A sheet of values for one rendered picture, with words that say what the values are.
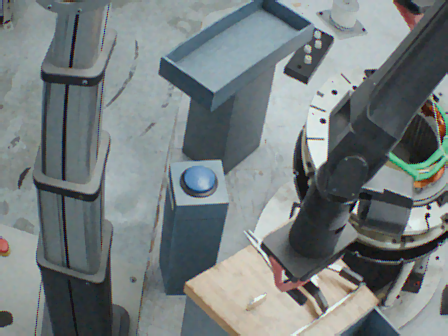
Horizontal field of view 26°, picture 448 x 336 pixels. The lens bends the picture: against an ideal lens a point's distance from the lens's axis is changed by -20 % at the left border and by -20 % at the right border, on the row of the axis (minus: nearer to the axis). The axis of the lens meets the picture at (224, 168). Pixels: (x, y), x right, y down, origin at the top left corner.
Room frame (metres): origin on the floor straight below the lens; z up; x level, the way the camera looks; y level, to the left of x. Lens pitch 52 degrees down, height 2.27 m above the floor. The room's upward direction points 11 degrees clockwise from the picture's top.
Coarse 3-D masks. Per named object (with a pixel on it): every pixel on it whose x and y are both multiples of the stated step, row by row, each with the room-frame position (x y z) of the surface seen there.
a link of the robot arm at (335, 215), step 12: (324, 168) 0.72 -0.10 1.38; (312, 180) 0.71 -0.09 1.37; (324, 180) 0.70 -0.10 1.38; (312, 192) 0.70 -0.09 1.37; (324, 192) 0.69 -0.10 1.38; (360, 192) 0.70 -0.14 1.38; (312, 204) 0.69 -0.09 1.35; (324, 204) 0.68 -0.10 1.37; (336, 204) 0.68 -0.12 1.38; (348, 204) 0.68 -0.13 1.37; (360, 204) 0.71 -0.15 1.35; (312, 216) 0.68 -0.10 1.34; (324, 216) 0.68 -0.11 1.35; (336, 216) 0.68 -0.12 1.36; (348, 216) 0.69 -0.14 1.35; (360, 216) 0.69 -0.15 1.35; (324, 228) 0.68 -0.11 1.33; (336, 228) 0.68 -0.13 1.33
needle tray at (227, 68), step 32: (256, 0) 1.31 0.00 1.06; (224, 32) 1.24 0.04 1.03; (256, 32) 1.25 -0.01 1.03; (288, 32) 1.27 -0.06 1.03; (160, 64) 1.12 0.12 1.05; (192, 64) 1.15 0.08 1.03; (224, 64) 1.16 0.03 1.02; (256, 64) 1.14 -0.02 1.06; (192, 96) 1.09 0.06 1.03; (224, 96) 1.09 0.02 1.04; (256, 96) 1.18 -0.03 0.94; (192, 128) 1.17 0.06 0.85; (224, 128) 1.14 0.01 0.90; (256, 128) 1.20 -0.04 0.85; (224, 160) 1.14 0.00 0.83
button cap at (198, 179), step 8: (192, 168) 0.95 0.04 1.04; (200, 168) 0.95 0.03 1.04; (184, 176) 0.93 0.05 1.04; (192, 176) 0.93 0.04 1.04; (200, 176) 0.93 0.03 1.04; (208, 176) 0.94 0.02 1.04; (192, 184) 0.92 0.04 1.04; (200, 184) 0.92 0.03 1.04; (208, 184) 0.93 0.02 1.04; (200, 192) 0.91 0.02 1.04
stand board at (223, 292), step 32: (256, 256) 0.81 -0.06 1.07; (192, 288) 0.74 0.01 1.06; (224, 288) 0.75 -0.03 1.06; (256, 288) 0.76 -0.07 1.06; (320, 288) 0.77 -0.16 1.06; (352, 288) 0.78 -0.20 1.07; (224, 320) 0.70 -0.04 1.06; (256, 320) 0.70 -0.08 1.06; (288, 320) 0.71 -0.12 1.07; (352, 320) 0.72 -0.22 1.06
